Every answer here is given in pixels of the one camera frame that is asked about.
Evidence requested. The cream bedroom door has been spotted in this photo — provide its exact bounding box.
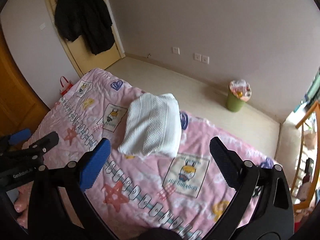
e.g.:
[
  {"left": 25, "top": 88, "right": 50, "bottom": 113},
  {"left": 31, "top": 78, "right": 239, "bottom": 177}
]
[{"left": 45, "top": 0, "right": 124, "bottom": 76}]

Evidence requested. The white wall socket middle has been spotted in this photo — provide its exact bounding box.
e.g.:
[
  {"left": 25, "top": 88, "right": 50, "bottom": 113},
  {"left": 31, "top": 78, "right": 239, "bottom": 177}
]
[{"left": 194, "top": 53, "right": 202, "bottom": 61}]

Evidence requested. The red white shopping bag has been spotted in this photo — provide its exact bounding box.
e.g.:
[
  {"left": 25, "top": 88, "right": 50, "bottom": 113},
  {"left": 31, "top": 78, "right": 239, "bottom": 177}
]
[{"left": 60, "top": 76, "right": 73, "bottom": 96}]

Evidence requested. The pink patterned bed quilt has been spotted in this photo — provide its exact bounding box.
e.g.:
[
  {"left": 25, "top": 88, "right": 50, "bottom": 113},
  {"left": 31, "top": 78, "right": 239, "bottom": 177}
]
[{"left": 24, "top": 69, "right": 274, "bottom": 239}]

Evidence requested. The white wall socket right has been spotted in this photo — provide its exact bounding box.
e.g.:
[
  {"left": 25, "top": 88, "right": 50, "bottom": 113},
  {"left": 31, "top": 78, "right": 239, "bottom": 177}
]
[{"left": 201, "top": 55, "right": 209, "bottom": 64}]

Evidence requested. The white knit sweater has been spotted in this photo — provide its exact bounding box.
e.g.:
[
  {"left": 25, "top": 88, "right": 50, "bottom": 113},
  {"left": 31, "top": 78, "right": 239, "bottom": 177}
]
[{"left": 118, "top": 93, "right": 182, "bottom": 159}]

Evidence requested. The wooden chair frame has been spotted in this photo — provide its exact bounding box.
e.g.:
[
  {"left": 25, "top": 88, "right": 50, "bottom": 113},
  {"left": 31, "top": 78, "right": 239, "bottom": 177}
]
[{"left": 290, "top": 101, "right": 319, "bottom": 211}]

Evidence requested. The black coat on door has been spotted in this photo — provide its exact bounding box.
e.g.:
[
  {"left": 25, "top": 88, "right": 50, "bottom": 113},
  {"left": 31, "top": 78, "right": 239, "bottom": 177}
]
[{"left": 54, "top": 0, "right": 115, "bottom": 55}]

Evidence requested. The white light switch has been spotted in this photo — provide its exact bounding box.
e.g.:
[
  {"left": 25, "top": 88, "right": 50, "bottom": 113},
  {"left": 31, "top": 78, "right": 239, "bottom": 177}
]
[{"left": 40, "top": 23, "right": 46, "bottom": 30}]

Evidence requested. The white wall socket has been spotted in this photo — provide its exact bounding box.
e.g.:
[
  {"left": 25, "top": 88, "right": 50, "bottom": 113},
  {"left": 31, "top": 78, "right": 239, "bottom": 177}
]
[
  {"left": 172, "top": 47, "right": 180, "bottom": 55},
  {"left": 201, "top": 55, "right": 209, "bottom": 64},
  {"left": 194, "top": 53, "right": 202, "bottom": 61}
]

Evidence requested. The white wall socket left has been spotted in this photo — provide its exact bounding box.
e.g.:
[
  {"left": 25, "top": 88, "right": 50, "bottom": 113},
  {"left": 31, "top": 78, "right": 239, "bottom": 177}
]
[{"left": 172, "top": 47, "right": 180, "bottom": 55}]

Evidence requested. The green trash bin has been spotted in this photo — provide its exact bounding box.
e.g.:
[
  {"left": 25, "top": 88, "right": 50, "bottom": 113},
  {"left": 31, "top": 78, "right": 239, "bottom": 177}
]
[{"left": 226, "top": 79, "right": 252, "bottom": 112}]

